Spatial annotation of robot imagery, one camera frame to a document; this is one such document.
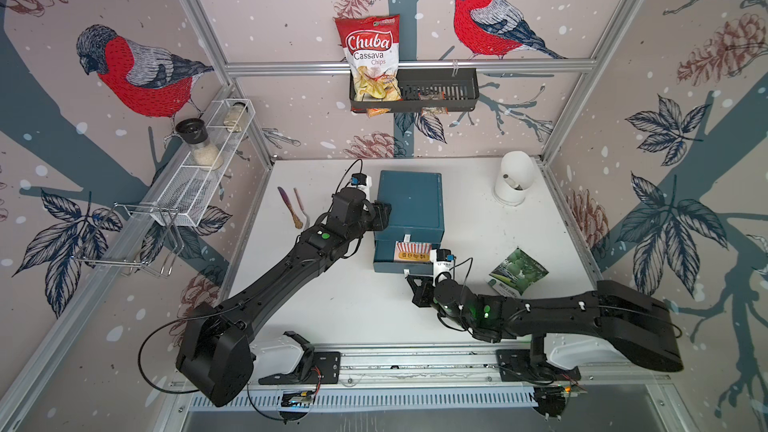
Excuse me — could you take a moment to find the white wire wall shelf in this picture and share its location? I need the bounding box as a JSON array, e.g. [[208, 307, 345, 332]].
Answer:
[[72, 98, 255, 278]]

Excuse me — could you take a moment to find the teal drawer cabinet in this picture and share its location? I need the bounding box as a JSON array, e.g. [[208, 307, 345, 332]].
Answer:
[[374, 170, 445, 244]]

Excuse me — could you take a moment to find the red cassava chips bag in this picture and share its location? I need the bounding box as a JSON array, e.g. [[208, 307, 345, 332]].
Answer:
[[334, 15, 402, 106]]

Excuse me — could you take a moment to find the black wall basket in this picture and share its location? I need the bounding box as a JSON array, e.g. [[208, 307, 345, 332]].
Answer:
[[349, 68, 479, 113]]

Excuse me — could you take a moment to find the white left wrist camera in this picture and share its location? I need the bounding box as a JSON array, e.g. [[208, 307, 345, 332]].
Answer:
[[349, 172, 372, 200]]

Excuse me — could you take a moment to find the green gourd seed bag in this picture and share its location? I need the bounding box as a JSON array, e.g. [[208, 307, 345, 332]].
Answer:
[[487, 248, 549, 298]]

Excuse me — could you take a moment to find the white handled utensil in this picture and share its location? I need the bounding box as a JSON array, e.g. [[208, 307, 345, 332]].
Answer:
[[503, 174, 519, 188]]

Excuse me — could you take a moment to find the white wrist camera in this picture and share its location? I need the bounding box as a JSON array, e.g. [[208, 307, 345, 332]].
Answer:
[[349, 172, 372, 200], [430, 249, 455, 282]]

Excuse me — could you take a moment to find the orange striped seed bag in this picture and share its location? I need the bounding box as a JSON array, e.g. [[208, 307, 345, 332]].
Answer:
[[394, 242, 432, 263]]

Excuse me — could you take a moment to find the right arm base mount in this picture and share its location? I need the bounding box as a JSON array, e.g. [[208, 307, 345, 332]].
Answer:
[[495, 332, 607, 387]]

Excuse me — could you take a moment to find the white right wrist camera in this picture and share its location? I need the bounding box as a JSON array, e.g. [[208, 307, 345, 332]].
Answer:
[[430, 249, 455, 282]]

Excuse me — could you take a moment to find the teal sliding drawer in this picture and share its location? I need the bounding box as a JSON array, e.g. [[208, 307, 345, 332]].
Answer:
[[373, 233, 444, 277]]

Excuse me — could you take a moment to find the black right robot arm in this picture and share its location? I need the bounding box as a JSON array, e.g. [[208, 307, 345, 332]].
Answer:
[[406, 272, 684, 373]]

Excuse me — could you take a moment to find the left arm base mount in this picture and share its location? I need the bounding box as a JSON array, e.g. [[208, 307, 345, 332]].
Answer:
[[250, 331, 341, 385]]

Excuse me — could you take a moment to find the pink small spoon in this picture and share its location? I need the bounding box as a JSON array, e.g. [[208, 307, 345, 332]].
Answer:
[[293, 187, 311, 230]]

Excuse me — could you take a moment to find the snack packet in basket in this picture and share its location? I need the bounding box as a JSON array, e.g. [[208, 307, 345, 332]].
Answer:
[[418, 90, 449, 116]]

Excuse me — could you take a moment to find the white ceramic utensil holder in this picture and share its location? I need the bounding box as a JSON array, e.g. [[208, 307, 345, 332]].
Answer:
[[493, 151, 536, 206]]

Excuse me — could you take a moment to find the white slotted cable duct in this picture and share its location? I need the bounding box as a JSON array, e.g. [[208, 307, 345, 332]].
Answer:
[[230, 386, 535, 414]]

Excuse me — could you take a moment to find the black lid spice jar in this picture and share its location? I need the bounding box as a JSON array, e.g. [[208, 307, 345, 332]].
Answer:
[[174, 118, 223, 170]]

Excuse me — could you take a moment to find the small white spice jar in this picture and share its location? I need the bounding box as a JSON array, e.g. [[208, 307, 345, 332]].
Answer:
[[223, 102, 249, 133]]

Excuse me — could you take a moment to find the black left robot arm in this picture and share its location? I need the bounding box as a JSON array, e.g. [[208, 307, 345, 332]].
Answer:
[[176, 187, 392, 407]]

